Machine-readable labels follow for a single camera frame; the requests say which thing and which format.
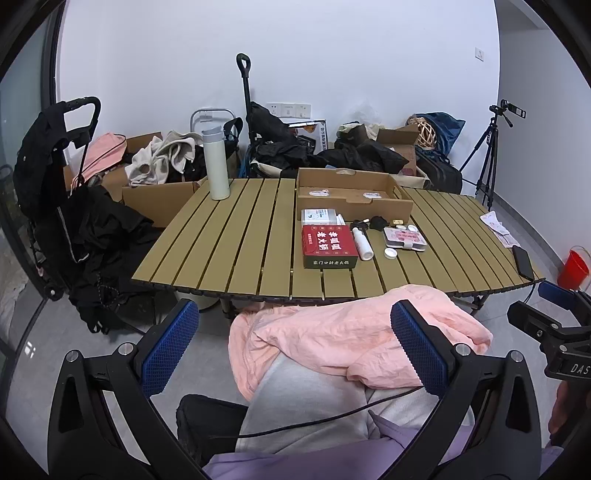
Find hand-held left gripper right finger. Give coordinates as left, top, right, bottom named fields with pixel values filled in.
left=390, top=299, right=543, bottom=480

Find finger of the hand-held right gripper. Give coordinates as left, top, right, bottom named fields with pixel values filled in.
left=538, top=280, right=579, bottom=304
left=507, top=301, right=566, bottom=346

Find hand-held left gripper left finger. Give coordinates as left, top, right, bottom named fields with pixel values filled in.
left=46, top=299, right=204, bottom=480

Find pink card case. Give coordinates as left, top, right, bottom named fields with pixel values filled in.
left=384, top=227, right=428, bottom=253

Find red and green carton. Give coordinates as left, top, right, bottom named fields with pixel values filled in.
left=302, top=224, right=359, bottom=270

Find shallow cardboard tray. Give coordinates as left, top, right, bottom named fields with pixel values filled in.
left=295, top=167, right=415, bottom=223

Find white plastic packet box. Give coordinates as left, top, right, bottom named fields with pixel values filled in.
left=301, top=209, right=339, bottom=226

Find person's right hand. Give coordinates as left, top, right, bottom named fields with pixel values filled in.
left=549, top=382, right=583, bottom=446

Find red bucket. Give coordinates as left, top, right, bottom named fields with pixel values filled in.
left=557, top=246, right=591, bottom=289

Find black smartphone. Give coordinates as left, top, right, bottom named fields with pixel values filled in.
left=512, top=246, right=535, bottom=280

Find white printed paper slip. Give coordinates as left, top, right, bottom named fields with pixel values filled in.
left=479, top=211, right=509, bottom=235

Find pink jacket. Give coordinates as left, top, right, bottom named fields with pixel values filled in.
left=228, top=284, right=494, bottom=402

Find white spray bottle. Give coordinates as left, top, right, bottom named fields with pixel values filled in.
left=351, top=226, right=375, bottom=262

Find black trolley with clothes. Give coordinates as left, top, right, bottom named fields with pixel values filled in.
left=14, top=102, right=162, bottom=335

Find black tripod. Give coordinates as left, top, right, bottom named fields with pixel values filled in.
left=458, top=115, right=500, bottom=210

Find black duffel bag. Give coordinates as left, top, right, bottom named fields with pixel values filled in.
left=413, top=148, right=463, bottom=195

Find purple garment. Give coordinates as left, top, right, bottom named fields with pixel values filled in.
left=203, top=415, right=564, bottom=480

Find black clothes in box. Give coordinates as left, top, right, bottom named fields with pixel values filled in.
left=166, top=145, right=208, bottom=183

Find beige hoodie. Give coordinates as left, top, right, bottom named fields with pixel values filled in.
left=126, top=130, right=204, bottom=188

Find white thermos bottle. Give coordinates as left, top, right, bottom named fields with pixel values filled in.
left=201, top=126, right=232, bottom=201

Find blue bag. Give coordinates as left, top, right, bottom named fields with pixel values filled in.
left=422, top=112, right=466, bottom=158

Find beige canvas bag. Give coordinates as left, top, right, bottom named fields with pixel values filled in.
left=252, top=161, right=296, bottom=180

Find pink cloth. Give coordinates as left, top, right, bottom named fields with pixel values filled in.
left=76, top=133, right=127, bottom=181

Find cardboard box with pink cloth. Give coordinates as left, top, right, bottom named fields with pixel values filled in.
left=62, top=132, right=164, bottom=195

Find cardboard box with open flaps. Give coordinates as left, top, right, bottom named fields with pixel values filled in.
left=376, top=127, right=421, bottom=177

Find wicker ball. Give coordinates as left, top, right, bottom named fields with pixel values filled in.
left=406, top=116, right=437, bottom=151

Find black clothing pile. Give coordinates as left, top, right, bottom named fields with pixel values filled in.
left=252, top=138, right=409, bottom=178

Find black jacket on wagon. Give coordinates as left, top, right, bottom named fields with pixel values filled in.
left=246, top=102, right=296, bottom=158

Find printed product carton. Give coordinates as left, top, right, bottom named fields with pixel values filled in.
left=281, top=119, right=328, bottom=153

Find thin black cable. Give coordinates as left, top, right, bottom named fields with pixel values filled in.
left=238, top=385, right=426, bottom=439

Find black camera on tripod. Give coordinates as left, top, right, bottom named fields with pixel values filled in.
left=488, top=99, right=527, bottom=128

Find black strap bag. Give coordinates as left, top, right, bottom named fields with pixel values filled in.
left=223, top=117, right=244, bottom=153

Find white metal frame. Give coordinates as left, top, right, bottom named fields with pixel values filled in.
left=189, top=108, right=236, bottom=139

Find black stroller frame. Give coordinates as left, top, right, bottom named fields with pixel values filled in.
left=14, top=96, right=102, bottom=301

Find black wagon pull handle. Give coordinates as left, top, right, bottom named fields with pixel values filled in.
left=235, top=53, right=254, bottom=139

